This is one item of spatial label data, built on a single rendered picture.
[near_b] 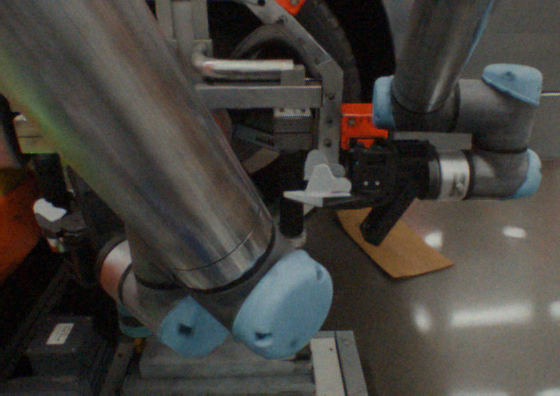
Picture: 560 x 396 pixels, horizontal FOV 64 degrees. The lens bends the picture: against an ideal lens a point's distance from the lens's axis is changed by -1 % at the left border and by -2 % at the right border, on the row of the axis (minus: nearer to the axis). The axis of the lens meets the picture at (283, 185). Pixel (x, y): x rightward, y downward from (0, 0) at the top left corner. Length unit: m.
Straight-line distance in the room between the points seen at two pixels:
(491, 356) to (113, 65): 1.58
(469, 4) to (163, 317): 0.39
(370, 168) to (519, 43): 0.50
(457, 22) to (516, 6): 0.56
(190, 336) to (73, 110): 0.28
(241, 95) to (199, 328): 0.32
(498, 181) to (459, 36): 0.28
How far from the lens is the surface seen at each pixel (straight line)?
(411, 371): 1.56
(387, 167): 0.62
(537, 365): 1.72
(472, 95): 0.65
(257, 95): 0.62
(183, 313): 0.43
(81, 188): 0.56
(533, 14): 1.02
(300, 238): 0.67
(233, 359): 1.24
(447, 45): 0.48
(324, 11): 0.88
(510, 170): 0.69
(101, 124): 0.21
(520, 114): 0.67
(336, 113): 0.83
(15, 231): 1.16
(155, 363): 1.26
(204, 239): 0.25
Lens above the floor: 1.12
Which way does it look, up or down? 25 degrees down
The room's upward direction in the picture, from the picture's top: straight up
